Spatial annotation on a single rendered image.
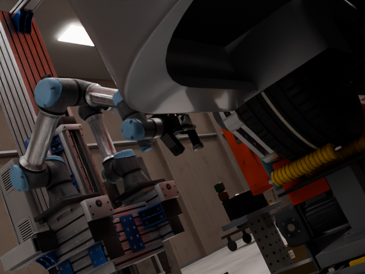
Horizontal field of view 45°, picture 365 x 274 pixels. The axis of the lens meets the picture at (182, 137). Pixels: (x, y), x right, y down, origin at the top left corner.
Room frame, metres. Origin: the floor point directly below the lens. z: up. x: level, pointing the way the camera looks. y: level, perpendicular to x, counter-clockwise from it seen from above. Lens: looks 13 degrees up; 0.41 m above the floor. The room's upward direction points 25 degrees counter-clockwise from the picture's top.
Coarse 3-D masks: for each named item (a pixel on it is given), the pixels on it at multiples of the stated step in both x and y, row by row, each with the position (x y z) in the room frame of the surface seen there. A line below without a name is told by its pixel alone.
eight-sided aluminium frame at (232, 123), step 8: (224, 112) 1.52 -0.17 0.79; (232, 112) 1.49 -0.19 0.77; (224, 120) 1.52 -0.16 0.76; (232, 120) 1.50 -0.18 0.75; (240, 120) 1.49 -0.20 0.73; (232, 128) 1.52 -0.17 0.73; (240, 128) 1.56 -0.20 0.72; (248, 128) 1.52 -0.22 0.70; (240, 136) 1.55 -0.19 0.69; (248, 136) 1.58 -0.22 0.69; (256, 136) 1.55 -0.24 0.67; (248, 144) 1.58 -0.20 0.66; (256, 144) 1.61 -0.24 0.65; (264, 144) 1.58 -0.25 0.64; (256, 152) 1.61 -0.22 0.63; (264, 152) 1.63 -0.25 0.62; (272, 152) 1.60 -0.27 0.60; (264, 160) 1.64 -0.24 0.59; (272, 160) 1.66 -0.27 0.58
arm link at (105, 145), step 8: (80, 112) 2.48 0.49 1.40; (88, 112) 2.44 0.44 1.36; (96, 112) 2.45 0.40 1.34; (88, 120) 2.46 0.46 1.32; (96, 120) 2.46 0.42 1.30; (96, 128) 2.46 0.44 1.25; (104, 128) 2.48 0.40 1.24; (96, 136) 2.46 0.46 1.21; (104, 136) 2.46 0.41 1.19; (104, 144) 2.46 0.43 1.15; (112, 144) 2.49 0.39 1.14; (104, 152) 2.46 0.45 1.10; (112, 152) 2.47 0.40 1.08; (104, 160) 2.45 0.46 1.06; (112, 160) 2.44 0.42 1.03; (104, 168) 2.47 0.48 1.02; (104, 176) 2.49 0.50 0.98; (112, 176) 2.45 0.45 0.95
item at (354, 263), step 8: (360, 256) 1.64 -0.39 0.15; (336, 264) 1.51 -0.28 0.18; (344, 264) 1.53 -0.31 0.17; (352, 264) 1.44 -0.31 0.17; (360, 264) 1.43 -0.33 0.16; (320, 272) 1.59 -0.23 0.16; (328, 272) 1.52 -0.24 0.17; (336, 272) 1.47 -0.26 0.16; (344, 272) 1.46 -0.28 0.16; (352, 272) 1.45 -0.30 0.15; (360, 272) 1.43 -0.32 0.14
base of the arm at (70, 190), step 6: (66, 180) 1.95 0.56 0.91; (54, 186) 1.93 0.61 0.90; (60, 186) 1.93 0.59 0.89; (66, 186) 1.94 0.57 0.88; (72, 186) 1.96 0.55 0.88; (48, 192) 1.95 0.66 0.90; (54, 192) 1.92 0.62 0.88; (60, 192) 1.93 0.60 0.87; (66, 192) 1.92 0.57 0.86; (72, 192) 1.94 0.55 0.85; (78, 192) 1.97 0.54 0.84; (54, 198) 1.92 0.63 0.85; (60, 198) 1.91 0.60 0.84
